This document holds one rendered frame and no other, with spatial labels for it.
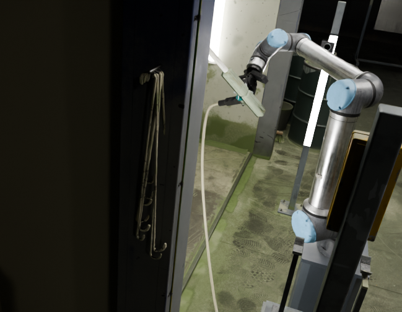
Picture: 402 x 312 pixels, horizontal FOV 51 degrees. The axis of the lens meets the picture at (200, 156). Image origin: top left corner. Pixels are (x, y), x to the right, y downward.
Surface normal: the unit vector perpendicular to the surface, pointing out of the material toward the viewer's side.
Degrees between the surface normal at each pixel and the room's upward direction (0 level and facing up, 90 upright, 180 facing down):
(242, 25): 90
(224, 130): 90
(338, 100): 82
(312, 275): 90
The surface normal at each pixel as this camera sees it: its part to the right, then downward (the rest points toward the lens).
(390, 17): -0.29, 0.26
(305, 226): -0.91, 0.18
